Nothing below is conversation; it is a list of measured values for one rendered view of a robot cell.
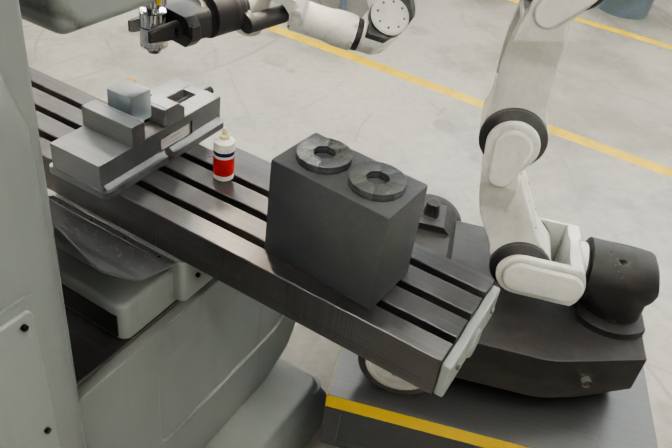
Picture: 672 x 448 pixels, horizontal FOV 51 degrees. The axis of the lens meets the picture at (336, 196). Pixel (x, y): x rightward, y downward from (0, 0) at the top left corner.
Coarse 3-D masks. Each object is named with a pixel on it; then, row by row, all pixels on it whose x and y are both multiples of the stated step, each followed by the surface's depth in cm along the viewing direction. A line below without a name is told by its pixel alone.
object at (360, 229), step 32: (288, 160) 110; (320, 160) 108; (352, 160) 112; (288, 192) 110; (320, 192) 106; (352, 192) 105; (384, 192) 103; (416, 192) 107; (288, 224) 114; (320, 224) 109; (352, 224) 105; (384, 224) 101; (416, 224) 112; (288, 256) 117; (320, 256) 112; (352, 256) 108; (384, 256) 106; (352, 288) 111; (384, 288) 112
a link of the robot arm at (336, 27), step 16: (320, 16) 134; (336, 16) 135; (352, 16) 136; (368, 16) 136; (304, 32) 136; (320, 32) 136; (336, 32) 135; (352, 32) 136; (368, 32) 134; (352, 48) 139; (368, 48) 138; (384, 48) 144
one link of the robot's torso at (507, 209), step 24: (504, 144) 145; (528, 144) 144; (504, 168) 148; (480, 192) 156; (504, 192) 154; (528, 192) 162; (504, 216) 161; (528, 216) 160; (504, 240) 165; (528, 240) 163
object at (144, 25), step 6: (144, 24) 117; (150, 24) 117; (156, 24) 117; (162, 24) 118; (144, 30) 118; (144, 36) 119; (144, 42) 119; (162, 42) 120; (144, 48) 120; (150, 48) 120; (156, 48) 120; (162, 48) 120
